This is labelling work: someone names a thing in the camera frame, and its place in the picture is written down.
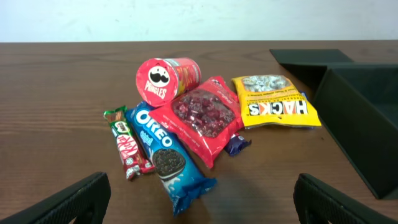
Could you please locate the black box with hinged lid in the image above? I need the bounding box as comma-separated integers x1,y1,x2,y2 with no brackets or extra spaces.
271,49,397,200

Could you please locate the dark blue chocolate bar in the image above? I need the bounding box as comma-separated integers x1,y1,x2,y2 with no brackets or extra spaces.
224,133,252,156

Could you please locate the blue Eclipse mint pack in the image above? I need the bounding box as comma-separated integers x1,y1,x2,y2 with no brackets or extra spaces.
300,91,308,101

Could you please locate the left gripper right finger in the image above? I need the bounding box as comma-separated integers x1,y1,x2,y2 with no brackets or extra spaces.
293,173,397,224

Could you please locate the yellow Hacks candy bag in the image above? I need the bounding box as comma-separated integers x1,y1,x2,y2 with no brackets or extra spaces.
232,75,322,129

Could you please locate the red KitKat bar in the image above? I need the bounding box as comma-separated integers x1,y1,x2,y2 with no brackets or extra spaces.
103,106,155,180

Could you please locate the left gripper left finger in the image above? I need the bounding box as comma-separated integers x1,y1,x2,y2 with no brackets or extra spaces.
1,172,111,224

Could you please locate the red Hacks candy bag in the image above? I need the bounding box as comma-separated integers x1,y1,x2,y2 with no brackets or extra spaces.
149,76,244,169

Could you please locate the red Pringles can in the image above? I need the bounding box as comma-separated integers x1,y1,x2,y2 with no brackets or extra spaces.
136,58,201,108

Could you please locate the blue Oreo cookie pack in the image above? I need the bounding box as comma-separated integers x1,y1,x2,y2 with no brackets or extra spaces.
125,101,217,216

